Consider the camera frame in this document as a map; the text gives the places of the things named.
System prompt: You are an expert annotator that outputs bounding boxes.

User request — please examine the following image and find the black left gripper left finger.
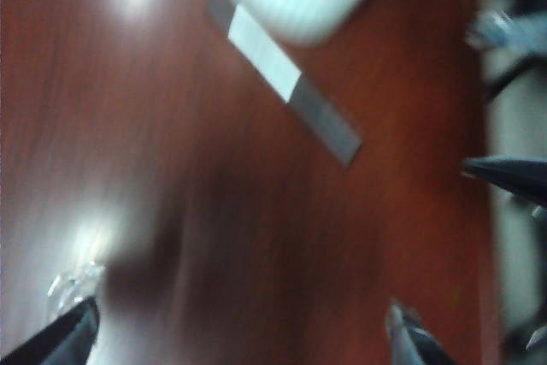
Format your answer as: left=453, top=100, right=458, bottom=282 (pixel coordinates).
left=0, top=261, right=105, bottom=365

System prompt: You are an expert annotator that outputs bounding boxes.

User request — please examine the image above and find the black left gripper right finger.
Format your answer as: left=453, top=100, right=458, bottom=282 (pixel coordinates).
left=384, top=295, right=455, bottom=365

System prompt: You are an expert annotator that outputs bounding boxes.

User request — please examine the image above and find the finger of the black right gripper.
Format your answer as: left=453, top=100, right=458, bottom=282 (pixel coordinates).
left=460, top=156, right=547, bottom=217
left=524, top=324, right=547, bottom=352

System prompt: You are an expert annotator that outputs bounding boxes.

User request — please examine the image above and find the black and silver pen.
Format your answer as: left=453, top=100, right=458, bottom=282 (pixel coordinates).
left=206, top=0, right=363, bottom=168

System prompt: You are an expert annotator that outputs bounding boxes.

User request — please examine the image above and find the black floor cable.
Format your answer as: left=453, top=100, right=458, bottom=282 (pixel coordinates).
left=485, top=55, right=547, bottom=101

